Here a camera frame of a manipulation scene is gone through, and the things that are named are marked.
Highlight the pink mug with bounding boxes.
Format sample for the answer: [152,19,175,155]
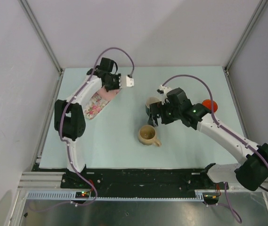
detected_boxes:
[99,87,120,101]

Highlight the right aluminium corner post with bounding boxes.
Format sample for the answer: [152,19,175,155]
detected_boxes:
[224,0,268,72]

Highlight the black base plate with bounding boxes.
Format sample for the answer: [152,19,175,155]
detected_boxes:
[60,168,224,198]

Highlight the orange mug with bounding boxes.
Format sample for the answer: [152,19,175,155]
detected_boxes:
[202,99,218,113]

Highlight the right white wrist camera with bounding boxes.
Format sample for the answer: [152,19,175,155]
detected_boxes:
[157,85,172,105]

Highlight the floral serving tray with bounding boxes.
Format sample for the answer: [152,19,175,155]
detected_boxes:
[83,90,110,120]

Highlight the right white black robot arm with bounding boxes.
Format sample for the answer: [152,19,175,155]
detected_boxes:
[148,85,268,191]

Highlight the aluminium corner post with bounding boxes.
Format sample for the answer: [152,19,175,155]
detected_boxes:
[224,0,268,72]
[18,0,63,75]

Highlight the left aluminium corner post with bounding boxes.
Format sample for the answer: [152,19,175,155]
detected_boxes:
[18,0,63,75]

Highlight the green mug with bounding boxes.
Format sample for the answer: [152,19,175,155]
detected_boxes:
[145,97,160,116]

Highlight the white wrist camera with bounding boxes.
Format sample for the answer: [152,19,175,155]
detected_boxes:
[157,85,172,105]
[120,75,134,89]

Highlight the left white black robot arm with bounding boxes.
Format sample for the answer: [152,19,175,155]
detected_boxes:
[54,57,121,188]

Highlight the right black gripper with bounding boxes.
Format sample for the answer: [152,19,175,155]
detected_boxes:
[147,100,181,128]

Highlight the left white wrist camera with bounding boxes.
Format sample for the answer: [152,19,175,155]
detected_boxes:
[120,75,134,89]

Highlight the cream beige mug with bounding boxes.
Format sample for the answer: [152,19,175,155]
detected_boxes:
[138,125,162,147]

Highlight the white slotted cable duct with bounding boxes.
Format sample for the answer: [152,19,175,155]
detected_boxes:
[27,191,204,202]

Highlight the aluminium frame rail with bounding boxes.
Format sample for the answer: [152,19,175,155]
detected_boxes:
[18,172,64,190]

